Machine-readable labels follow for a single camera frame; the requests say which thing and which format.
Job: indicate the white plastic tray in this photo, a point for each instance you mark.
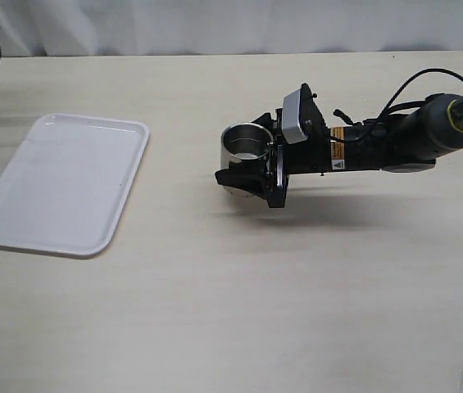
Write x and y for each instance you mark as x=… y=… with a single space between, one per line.
x=65 y=188

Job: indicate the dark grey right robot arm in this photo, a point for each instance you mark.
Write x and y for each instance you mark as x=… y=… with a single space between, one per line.
x=418 y=132

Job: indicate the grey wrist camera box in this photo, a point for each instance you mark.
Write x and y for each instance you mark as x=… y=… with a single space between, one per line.
x=291 y=127

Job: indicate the white curtain backdrop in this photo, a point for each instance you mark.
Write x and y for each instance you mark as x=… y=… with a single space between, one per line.
x=136 y=28

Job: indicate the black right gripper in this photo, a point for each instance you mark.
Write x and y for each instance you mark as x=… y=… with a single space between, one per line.
x=358 y=147

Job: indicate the stainless steel cup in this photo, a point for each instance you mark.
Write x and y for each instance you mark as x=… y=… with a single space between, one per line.
x=246 y=147

